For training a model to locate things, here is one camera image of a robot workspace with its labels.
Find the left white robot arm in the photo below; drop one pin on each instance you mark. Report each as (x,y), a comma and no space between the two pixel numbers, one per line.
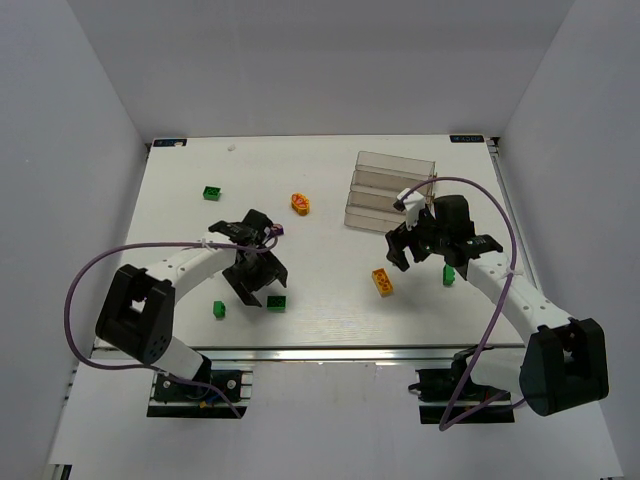
(137,316)

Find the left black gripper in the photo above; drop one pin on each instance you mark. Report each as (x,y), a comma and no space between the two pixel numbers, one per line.
(256,276)

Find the green square lego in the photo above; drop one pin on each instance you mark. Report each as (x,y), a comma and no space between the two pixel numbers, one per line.
(276,303)

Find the clear tiered container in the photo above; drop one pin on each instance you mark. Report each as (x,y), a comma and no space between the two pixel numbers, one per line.
(376,181)

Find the green lego far left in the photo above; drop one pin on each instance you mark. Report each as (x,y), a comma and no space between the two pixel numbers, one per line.
(211,193)

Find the orange rounded lego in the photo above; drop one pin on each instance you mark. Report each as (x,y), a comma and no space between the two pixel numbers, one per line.
(300,204)

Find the aluminium table rail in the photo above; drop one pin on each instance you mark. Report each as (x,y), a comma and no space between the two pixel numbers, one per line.
(332,354)

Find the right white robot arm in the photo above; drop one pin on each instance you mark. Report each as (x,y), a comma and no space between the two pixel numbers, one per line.
(563,364)

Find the blue label sticker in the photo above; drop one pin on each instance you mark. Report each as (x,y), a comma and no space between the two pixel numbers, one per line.
(466,138)
(169,142)

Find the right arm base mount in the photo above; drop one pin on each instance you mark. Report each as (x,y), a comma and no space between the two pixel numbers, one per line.
(435,386)

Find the left blue label sticker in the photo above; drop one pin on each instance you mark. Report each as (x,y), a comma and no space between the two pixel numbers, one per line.
(169,142)

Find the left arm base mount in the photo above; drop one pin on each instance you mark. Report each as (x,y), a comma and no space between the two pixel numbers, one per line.
(169,399)

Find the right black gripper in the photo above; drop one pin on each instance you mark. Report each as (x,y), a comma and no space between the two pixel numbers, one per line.
(411,242)

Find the green rounded lego right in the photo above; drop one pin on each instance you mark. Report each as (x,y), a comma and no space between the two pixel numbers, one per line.
(448,276)

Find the yellow rectangular lego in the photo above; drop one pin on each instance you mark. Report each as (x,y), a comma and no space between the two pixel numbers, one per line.
(382,282)

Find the small green lego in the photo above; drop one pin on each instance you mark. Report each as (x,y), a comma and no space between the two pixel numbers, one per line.
(219,309)

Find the right blue label sticker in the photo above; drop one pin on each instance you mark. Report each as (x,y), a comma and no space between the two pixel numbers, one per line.
(466,138)

